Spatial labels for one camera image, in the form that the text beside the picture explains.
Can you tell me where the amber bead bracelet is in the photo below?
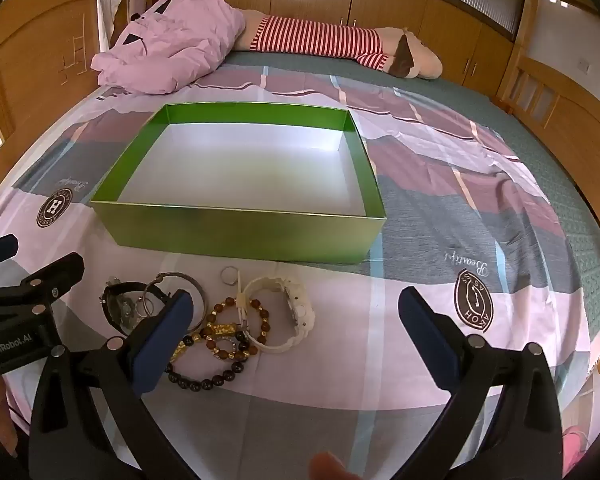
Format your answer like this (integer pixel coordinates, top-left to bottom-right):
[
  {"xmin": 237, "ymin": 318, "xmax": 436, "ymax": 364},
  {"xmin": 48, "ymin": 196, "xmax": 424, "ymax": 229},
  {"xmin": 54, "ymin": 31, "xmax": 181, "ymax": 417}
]
[{"xmin": 202, "ymin": 297, "xmax": 273, "ymax": 361}]

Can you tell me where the rhinestone ring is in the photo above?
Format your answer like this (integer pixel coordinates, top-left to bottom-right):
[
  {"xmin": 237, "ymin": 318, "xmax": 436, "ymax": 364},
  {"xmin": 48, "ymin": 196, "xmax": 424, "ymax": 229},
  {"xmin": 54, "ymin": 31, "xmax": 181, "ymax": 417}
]
[{"xmin": 212, "ymin": 336, "xmax": 240, "ymax": 362}]

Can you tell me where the person's right hand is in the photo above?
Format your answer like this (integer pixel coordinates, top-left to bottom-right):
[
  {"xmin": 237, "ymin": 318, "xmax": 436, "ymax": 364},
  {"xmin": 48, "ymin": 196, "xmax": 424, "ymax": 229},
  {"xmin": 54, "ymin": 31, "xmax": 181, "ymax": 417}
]
[{"xmin": 310, "ymin": 452, "xmax": 361, "ymax": 480}]

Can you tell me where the teal mattress mat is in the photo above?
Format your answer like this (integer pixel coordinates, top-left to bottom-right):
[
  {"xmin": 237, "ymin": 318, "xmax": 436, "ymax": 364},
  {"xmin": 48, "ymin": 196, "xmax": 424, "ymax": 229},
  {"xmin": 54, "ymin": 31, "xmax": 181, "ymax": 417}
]
[{"xmin": 220, "ymin": 50, "xmax": 600, "ymax": 346}]

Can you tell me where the pink quilt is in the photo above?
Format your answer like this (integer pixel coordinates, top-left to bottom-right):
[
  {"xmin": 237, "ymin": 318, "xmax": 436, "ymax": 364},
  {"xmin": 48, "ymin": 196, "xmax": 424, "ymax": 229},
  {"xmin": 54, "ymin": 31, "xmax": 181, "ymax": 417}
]
[{"xmin": 90, "ymin": 0, "xmax": 247, "ymax": 96}]

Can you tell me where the white plastic tag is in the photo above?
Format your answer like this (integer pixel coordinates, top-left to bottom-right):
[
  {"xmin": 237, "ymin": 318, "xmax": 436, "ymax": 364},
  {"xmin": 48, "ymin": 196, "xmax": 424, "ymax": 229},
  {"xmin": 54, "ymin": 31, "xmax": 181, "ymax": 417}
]
[{"xmin": 235, "ymin": 270, "xmax": 249, "ymax": 329}]

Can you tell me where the green cardboard box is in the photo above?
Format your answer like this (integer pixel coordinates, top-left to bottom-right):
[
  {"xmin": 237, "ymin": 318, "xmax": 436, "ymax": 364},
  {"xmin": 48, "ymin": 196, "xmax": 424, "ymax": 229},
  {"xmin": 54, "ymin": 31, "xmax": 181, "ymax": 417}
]
[{"xmin": 89, "ymin": 103, "xmax": 387, "ymax": 264}]

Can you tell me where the black wrist watch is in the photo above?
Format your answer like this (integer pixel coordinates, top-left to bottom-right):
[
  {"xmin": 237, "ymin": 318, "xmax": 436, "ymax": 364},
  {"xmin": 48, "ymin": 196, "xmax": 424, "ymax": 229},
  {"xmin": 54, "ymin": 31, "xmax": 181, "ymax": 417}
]
[{"xmin": 101, "ymin": 280, "xmax": 157, "ymax": 337}]

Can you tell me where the dark bead bracelet gold charm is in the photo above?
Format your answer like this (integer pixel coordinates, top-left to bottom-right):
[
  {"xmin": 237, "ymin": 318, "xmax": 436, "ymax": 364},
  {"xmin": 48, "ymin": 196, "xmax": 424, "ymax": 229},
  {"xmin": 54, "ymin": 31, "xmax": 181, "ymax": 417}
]
[{"xmin": 165, "ymin": 327, "xmax": 253, "ymax": 392}]

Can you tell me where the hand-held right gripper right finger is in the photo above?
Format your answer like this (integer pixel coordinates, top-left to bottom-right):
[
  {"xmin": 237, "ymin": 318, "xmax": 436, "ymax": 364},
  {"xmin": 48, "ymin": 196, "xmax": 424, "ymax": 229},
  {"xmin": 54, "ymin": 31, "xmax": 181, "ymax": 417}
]
[{"xmin": 397, "ymin": 286, "xmax": 566, "ymax": 480}]

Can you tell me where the wooden headboard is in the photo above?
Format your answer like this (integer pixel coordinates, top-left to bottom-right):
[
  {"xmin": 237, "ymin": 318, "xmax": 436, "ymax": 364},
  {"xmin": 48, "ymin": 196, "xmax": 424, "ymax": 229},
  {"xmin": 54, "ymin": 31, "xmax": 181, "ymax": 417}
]
[{"xmin": 0, "ymin": 0, "xmax": 131, "ymax": 196}]

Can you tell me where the wooden bed frame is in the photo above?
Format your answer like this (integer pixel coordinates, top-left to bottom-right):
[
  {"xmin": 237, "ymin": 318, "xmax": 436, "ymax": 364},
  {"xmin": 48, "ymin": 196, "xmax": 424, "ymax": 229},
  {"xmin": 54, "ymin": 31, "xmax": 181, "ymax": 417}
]
[{"xmin": 497, "ymin": 0, "xmax": 600, "ymax": 241}]

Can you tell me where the white wrist watch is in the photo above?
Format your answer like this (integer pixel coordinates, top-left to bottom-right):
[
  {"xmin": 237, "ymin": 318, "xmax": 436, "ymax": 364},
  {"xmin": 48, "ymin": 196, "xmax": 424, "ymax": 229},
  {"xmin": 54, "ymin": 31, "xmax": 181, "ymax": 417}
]
[{"xmin": 237, "ymin": 270, "xmax": 316, "ymax": 354}]

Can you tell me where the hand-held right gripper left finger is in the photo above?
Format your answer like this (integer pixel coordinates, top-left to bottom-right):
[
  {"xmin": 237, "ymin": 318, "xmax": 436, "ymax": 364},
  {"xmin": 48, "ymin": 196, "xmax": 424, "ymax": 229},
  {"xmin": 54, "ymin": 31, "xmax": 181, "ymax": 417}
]
[{"xmin": 27, "ymin": 289, "xmax": 211, "ymax": 480}]

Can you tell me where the silver bangle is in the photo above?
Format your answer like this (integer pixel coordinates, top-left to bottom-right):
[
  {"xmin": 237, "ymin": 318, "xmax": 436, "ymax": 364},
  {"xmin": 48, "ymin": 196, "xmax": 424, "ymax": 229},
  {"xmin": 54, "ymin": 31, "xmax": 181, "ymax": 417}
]
[{"xmin": 142, "ymin": 271, "xmax": 209, "ymax": 322}]

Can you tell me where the striped plush toy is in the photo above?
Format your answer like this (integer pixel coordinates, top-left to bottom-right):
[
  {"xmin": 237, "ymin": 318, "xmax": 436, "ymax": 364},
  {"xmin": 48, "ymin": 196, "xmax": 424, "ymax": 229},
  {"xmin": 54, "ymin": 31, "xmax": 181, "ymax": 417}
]
[{"xmin": 240, "ymin": 10, "xmax": 443, "ymax": 81}]

